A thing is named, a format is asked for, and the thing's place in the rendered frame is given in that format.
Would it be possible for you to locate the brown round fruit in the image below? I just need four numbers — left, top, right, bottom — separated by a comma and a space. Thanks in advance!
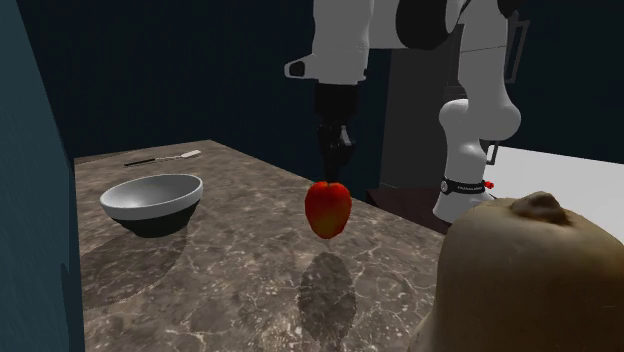
406, 190, 624, 352

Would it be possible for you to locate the black handled silver spatula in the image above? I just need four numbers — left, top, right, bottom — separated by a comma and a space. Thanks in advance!
123, 149, 203, 168

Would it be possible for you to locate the red apple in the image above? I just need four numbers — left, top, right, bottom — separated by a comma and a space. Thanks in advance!
304, 180, 353, 241

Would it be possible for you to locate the white and black bowl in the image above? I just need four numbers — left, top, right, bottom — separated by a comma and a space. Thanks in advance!
99, 173, 205, 239

